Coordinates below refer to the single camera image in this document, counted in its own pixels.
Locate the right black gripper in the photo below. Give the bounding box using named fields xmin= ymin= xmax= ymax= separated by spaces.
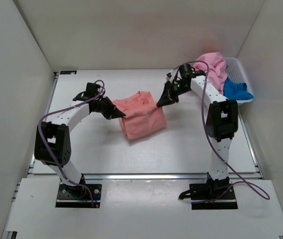
xmin=157 ymin=82 xmax=191 ymax=108

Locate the salmon pink t shirt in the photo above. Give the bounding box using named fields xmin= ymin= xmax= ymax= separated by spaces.
xmin=113 ymin=91 xmax=167 ymax=140

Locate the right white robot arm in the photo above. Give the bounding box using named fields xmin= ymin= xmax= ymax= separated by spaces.
xmin=156 ymin=64 xmax=238 ymax=200

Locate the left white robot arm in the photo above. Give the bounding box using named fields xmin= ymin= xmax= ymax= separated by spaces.
xmin=34 ymin=80 xmax=126 ymax=198

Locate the light pink t shirt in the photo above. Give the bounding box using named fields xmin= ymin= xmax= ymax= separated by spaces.
xmin=193 ymin=52 xmax=228 ymax=95

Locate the blue t shirt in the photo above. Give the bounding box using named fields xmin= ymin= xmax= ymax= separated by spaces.
xmin=223 ymin=77 xmax=254 ymax=101

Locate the blue label sticker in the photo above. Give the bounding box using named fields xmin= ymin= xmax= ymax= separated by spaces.
xmin=59 ymin=70 xmax=77 ymax=75

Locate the white plastic laundry basket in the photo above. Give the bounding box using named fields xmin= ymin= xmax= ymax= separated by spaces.
xmin=224 ymin=57 xmax=254 ymax=105

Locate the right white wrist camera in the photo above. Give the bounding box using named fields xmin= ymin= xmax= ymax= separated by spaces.
xmin=166 ymin=70 xmax=178 ymax=82

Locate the aluminium table edge rail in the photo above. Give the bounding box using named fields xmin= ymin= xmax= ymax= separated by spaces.
xmin=81 ymin=171 xmax=262 ymax=180

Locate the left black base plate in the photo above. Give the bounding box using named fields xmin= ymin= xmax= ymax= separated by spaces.
xmin=55 ymin=184 xmax=102 ymax=209

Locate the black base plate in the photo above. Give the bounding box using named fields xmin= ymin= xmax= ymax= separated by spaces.
xmin=55 ymin=184 xmax=102 ymax=209
xmin=178 ymin=184 xmax=238 ymax=210

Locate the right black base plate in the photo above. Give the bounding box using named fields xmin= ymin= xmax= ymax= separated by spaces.
xmin=178 ymin=184 xmax=238 ymax=210

